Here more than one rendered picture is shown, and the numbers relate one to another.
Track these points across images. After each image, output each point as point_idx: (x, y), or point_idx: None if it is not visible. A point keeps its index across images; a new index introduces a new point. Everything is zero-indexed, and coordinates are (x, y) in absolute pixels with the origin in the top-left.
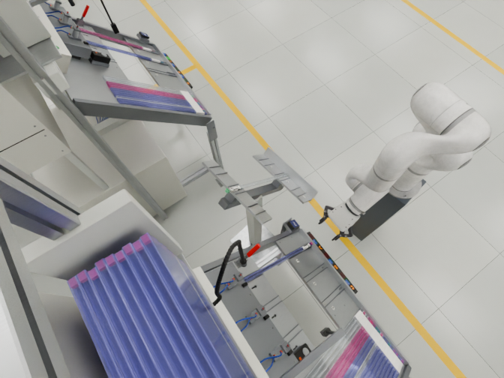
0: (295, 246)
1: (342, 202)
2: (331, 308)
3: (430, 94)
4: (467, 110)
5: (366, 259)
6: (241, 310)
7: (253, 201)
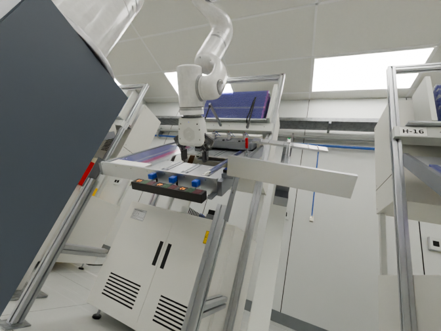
0: (215, 173)
1: (204, 120)
2: (174, 163)
3: None
4: None
5: None
6: (234, 139)
7: (272, 142)
